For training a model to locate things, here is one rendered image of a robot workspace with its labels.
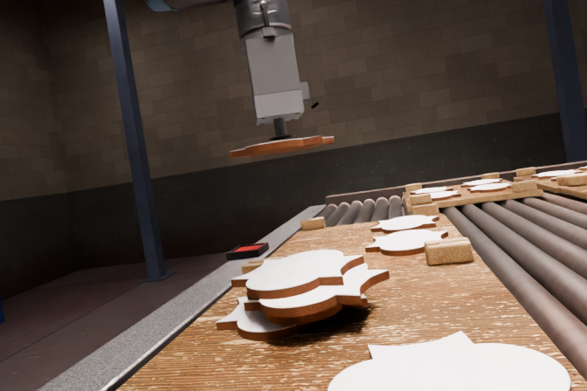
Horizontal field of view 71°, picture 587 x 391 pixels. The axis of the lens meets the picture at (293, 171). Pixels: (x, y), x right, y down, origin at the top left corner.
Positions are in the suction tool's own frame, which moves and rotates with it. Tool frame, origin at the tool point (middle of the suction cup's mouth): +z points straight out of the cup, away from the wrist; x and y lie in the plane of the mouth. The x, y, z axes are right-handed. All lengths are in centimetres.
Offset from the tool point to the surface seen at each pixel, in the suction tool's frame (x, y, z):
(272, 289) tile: 4.7, -18.6, 13.4
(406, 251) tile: -16.4, 3.1, 17.8
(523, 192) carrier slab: -65, 45, 19
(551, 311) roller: -21.6, -20.4, 20.0
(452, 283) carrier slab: -15.8, -12.3, 18.4
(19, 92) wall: 315, 572, -164
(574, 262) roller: -35.9, -6.5, 20.8
